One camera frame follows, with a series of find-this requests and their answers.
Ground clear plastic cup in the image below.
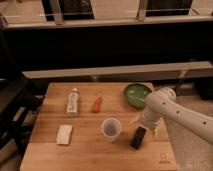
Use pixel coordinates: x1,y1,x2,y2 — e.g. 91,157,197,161
101,118,122,142

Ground orange carrot toy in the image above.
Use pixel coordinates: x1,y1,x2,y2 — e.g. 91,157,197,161
92,97,102,113

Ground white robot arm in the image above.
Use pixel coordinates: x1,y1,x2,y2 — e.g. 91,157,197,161
132,87,213,145

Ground green bowl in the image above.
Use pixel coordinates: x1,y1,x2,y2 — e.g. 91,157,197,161
124,83,152,108

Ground black eraser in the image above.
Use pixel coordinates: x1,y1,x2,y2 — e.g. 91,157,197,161
131,127,146,149

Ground white sponge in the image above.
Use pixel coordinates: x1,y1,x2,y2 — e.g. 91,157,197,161
56,125,72,145

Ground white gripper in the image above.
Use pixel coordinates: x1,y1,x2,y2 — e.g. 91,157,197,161
130,109,161,139

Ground dark side table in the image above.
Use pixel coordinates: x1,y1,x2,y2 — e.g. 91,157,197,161
0,77,42,155

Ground white tube bottle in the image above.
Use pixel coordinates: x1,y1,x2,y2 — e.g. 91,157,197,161
67,88,79,117

